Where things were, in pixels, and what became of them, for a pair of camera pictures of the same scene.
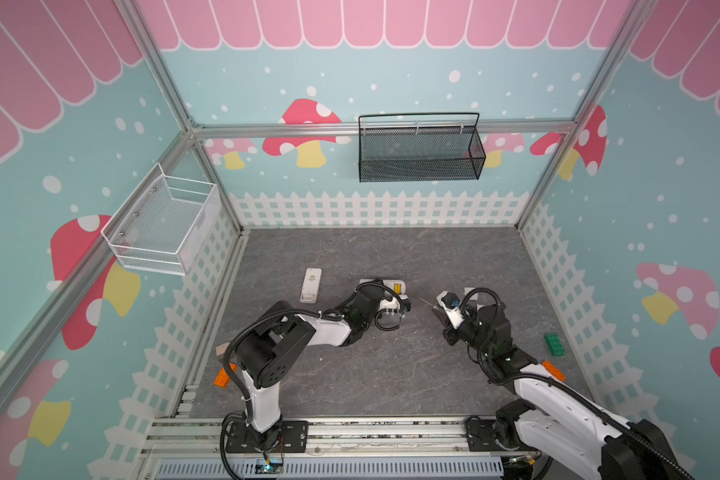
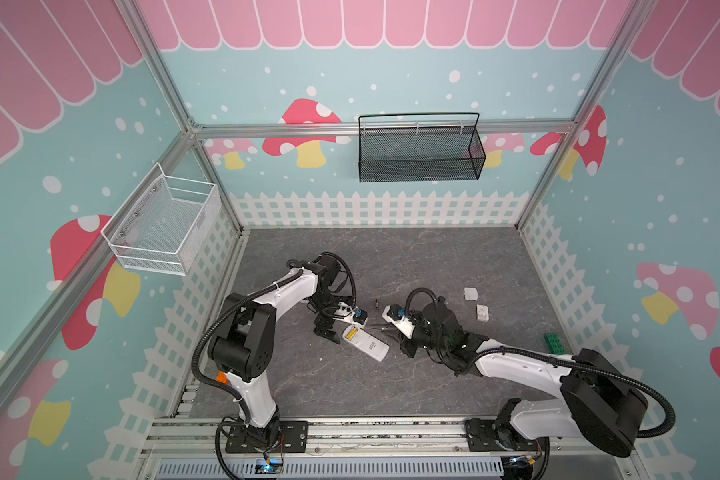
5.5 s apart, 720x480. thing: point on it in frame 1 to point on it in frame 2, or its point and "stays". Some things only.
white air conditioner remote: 398,285 to 365,342
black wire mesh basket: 418,146 stays
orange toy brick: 222,379 stays
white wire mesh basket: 157,225 stays
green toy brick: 554,343 stays
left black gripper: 384,291 to 326,322
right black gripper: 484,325 to 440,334
